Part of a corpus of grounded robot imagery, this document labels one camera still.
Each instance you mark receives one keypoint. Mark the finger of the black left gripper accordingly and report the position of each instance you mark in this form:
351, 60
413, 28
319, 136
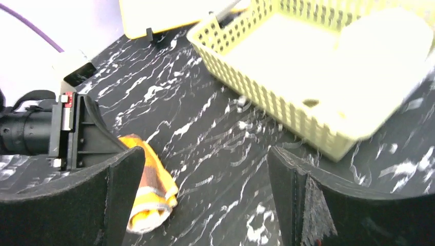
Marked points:
92, 141

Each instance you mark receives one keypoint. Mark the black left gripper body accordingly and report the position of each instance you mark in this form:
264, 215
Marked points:
43, 131

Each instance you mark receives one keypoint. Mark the wood framed whiteboard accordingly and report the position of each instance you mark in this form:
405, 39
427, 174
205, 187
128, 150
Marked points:
143, 18

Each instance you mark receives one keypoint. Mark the green perforated plastic basket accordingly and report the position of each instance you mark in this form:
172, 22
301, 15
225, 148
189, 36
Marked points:
282, 56

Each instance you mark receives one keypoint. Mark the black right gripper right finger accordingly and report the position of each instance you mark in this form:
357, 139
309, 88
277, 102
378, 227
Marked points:
316, 207

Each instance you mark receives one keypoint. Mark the white terry towel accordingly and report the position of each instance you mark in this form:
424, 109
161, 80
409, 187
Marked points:
387, 48

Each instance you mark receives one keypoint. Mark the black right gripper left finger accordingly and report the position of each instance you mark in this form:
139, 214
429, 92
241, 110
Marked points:
88, 207

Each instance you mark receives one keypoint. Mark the orange brown towel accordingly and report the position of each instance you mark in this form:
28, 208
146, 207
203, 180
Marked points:
156, 195

